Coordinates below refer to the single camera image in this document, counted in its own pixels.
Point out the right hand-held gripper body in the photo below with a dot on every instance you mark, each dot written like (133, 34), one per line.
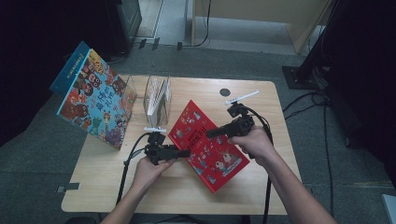
(239, 126)

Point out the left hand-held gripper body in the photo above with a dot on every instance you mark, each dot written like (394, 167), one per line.
(162, 152)

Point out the red picture book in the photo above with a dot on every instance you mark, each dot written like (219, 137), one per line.
(218, 168)

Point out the white caterpillar picture book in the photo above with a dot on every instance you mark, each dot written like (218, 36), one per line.
(155, 99)

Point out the clear acrylic book rack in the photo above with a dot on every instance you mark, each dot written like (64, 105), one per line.
(140, 102)

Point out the person's left hand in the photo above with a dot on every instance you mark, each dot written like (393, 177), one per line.
(149, 174)

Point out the person's right hand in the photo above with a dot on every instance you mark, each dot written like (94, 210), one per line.
(258, 146)

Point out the black round table grommet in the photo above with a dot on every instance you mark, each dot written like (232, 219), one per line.
(223, 92)

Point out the black metal stand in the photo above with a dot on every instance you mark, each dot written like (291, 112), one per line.
(306, 74)

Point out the grey tape strip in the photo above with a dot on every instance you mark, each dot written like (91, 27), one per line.
(68, 187)

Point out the light wooden cabinet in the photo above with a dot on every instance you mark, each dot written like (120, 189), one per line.
(249, 15)

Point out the black cabinet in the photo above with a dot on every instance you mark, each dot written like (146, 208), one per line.
(124, 25)

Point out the white panel corner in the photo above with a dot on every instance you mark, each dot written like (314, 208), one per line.
(390, 208)

